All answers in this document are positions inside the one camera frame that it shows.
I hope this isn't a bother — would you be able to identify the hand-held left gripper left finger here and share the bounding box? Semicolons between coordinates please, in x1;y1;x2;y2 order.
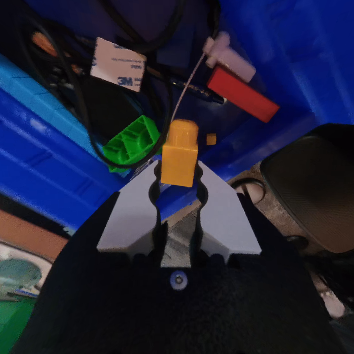
97;160;168;256

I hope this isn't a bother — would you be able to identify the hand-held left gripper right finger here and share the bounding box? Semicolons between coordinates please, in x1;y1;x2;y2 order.
189;160;262;256

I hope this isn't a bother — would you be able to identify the orange toy block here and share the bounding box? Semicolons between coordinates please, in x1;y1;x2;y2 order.
161;119;199;187

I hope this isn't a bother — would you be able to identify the blue storage bin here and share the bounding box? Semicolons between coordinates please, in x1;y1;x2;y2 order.
0;0;354;230

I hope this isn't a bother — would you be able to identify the bright green plastic block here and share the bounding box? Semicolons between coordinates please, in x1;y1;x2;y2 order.
103;115;162;173

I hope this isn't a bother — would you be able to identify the red rectangular block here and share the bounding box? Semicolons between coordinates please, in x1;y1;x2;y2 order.
207;66;280;123

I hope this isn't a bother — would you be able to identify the black pen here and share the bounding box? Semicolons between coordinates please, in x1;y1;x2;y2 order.
147;66;224;105

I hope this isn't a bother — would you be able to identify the white adhesive pad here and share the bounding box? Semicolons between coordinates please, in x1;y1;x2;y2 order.
90;37;147;92

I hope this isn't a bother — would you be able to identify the light blue segmented bar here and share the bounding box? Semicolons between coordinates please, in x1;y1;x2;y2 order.
0;54;97;155

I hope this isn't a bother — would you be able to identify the black cable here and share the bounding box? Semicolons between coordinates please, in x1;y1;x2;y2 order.
17;0;222;170

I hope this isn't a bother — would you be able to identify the white plastic clip with wire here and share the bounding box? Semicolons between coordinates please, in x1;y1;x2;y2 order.
166;31;256;139

